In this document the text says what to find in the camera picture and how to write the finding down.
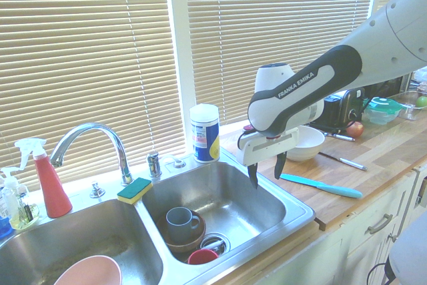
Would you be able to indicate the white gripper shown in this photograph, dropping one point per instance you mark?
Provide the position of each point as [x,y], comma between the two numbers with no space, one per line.
[267,149]

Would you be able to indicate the teal plastic knife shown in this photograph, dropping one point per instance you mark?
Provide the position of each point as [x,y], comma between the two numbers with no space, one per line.
[333,189]

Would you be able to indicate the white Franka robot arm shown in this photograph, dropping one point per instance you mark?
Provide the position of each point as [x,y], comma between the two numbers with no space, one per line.
[300,98]

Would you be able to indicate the stainless steel double sink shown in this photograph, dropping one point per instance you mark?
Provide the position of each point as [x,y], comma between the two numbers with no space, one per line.
[233,205]

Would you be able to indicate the steel sink drain strainer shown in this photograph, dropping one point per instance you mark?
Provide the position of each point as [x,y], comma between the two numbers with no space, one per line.
[218,243]

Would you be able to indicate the white sink hole cap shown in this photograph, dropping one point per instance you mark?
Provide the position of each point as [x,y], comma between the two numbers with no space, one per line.
[177,163]

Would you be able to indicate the chrome sink sprayer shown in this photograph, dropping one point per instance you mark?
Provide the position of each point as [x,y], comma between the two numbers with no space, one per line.
[154,165]

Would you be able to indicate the large white bowl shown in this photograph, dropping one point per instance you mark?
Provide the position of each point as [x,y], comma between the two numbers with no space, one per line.
[310,146]

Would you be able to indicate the white wipes canister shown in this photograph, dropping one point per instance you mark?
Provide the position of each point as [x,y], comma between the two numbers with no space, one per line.
[205,131]

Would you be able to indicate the silver utensil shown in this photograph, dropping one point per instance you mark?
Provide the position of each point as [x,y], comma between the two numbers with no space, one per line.
[343,137]

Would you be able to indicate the red apple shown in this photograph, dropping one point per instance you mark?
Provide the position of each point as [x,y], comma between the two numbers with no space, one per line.
[355,129]

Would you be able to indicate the brown bowl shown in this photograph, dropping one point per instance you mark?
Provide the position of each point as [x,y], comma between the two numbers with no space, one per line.
[197,236]

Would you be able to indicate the black and steel toaster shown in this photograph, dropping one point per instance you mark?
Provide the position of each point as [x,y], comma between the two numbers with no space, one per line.
[343,106]

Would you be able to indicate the grey mug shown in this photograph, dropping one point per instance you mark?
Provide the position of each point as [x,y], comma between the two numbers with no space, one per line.
[178,223]

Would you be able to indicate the red cup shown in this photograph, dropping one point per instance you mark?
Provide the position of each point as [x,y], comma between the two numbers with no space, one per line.
[201,256]

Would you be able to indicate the cream kitchen cabinet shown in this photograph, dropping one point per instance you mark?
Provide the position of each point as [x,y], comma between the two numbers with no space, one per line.
[360,251]

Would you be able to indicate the green-lidded plastic container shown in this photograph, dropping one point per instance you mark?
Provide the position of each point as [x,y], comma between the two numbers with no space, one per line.
[382,108]

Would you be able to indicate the green and yellow sponge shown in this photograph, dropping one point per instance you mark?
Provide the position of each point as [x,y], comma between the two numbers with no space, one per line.
[135,190]

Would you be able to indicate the clear plastic tub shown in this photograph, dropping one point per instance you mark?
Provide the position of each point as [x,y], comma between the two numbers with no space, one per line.
[410,108]

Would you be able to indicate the chrome curved faucet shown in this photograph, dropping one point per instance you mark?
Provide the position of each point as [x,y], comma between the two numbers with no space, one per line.
[110,135]

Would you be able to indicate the green apple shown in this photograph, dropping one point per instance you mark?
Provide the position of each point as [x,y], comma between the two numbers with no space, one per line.
[422,101]

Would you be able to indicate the chrome faucet knob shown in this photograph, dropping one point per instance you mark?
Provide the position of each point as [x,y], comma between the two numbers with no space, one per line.
[96,190]

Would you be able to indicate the pink bowl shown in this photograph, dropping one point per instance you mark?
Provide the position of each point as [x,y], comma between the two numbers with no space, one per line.
[90,271]

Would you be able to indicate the red spray bottle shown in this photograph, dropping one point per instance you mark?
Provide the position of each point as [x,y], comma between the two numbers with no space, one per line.
[51,191]

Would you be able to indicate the round yellow liquid bottle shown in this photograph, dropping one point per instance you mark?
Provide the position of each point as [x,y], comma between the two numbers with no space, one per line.
[23,216]

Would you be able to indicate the clear pump soap bottle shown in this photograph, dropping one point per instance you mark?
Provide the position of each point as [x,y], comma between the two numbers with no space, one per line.
[7,198]

